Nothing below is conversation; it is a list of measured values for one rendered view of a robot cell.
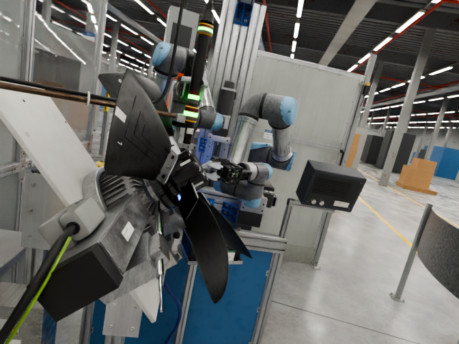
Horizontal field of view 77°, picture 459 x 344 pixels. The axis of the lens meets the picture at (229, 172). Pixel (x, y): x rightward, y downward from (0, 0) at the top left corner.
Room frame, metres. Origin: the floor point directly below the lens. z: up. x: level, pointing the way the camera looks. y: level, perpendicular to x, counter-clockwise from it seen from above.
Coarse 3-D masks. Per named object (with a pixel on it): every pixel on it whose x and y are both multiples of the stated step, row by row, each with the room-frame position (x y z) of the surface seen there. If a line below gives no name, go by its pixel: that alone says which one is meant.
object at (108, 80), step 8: (112, 72) 0.85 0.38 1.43; (120, 72) 0.88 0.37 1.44; (104, 80) 0.81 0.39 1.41; (112, 80) 0.83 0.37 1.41; (144, 80) 0.94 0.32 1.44; (112, 88) 0.82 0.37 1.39; (144, 88) 0.91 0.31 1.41; (152, 88) 0.95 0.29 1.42; (112, 96) 0.81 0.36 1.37; (152, 96) 0.92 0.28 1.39; (160, 96) 0.95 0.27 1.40; (160, 104) 0.92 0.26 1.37; (168, 120) 0.90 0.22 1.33; (168, 128) 0.88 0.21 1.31
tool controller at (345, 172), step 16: (304, 176) 1.37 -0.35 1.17; (320, 176) 1.29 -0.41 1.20; (336, 176) 1.30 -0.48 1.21; (352, 176) 1.31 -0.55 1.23; (304, 192) 1.33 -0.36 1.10; (320, 192) 1.32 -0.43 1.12; (336, 192) 1.32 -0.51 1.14; (352, 192) 1.33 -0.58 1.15; (336, 208) 1.35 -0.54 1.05; (352, 208) 1.36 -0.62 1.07
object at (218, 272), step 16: (208, 208) 0.65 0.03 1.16; (192, 224) 0.72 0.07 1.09; (208, 224) 0.64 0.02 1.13; (192, 240) 0.70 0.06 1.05; (208, 240) 0.64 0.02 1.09; (224, 240) 0.53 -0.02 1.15; (208, 256) 0.63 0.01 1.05; (224, 256) 0.54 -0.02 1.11; (208, 272) 0.63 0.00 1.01; (224, 272) 0.55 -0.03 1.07; (208, 288) 0.63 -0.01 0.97; (224, 288) 0.56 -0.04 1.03
